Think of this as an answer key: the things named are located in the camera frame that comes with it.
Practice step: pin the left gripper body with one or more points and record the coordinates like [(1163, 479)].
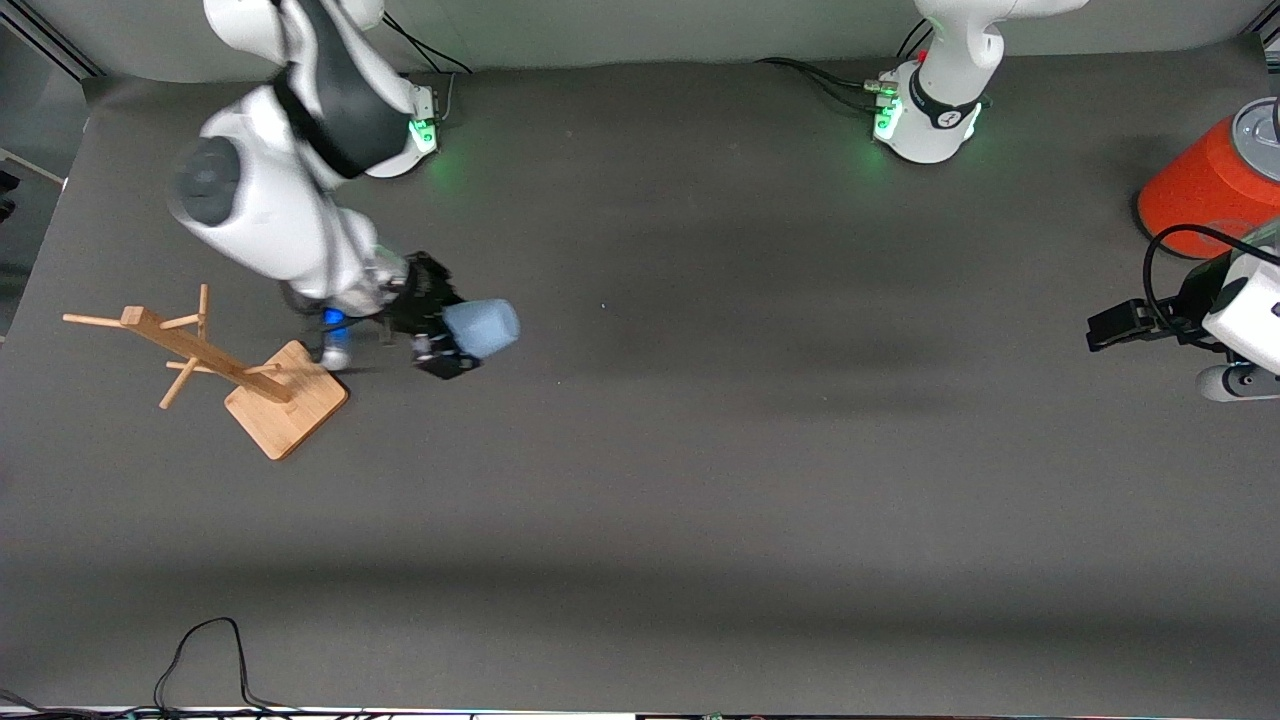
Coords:
[(1189, 297)]

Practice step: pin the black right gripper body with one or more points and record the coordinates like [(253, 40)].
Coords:
[(421, 296)]

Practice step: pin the light blue cup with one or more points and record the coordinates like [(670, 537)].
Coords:
[(482, 328)]

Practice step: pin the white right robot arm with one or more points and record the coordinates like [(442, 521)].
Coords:
[(290, 170)]

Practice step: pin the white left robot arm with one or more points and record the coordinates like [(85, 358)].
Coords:
[(945, 70)]

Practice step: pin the wooden cup stand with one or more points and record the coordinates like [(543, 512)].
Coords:
[(285, 400)]

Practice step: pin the orange can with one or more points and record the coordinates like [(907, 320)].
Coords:
[(1200, 190)]

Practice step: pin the aluminium frame rail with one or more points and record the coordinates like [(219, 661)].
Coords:
[(60, 50), (1270, 38)]

